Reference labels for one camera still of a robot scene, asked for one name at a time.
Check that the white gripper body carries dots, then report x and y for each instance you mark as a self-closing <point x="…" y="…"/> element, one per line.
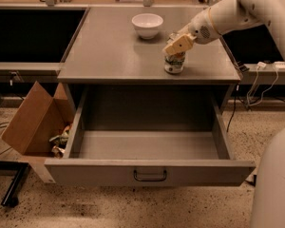
<point x="200" y="29"/>

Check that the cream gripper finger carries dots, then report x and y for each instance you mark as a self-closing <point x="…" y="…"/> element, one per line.
<point x="172" y="37"/>
<point x="179" y="44"/>

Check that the green white 7up can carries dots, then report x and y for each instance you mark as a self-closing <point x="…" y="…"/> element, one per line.
<point x="174" y="64"/>

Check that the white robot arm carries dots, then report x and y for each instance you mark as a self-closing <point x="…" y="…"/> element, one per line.
<point x="221" y="18"/>

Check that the open grey top drawer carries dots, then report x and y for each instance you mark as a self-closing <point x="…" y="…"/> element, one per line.
<point x="149" y="128"/>

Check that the white ceramic bowl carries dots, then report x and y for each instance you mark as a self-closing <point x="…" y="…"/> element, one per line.
<point x="147" y="25"/>

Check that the grey metal cabinet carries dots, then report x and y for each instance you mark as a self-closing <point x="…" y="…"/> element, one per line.
<point x="107" y="50"/>

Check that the white power strip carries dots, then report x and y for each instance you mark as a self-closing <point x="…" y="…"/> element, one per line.
<point x="279" y="65"/>

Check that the crumpled trash in box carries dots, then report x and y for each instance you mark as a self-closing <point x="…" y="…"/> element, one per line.
<point x="59" y="142"/>

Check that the brown cardboard box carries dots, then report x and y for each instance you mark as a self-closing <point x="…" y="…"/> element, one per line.
<point x="39" y="118"/>

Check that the black floor stand leg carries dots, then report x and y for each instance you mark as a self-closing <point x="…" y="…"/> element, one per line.
<point x="18" y="171"/>

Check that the black drawer handle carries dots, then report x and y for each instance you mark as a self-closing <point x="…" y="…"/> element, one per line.
<point x="149" y="177"/>

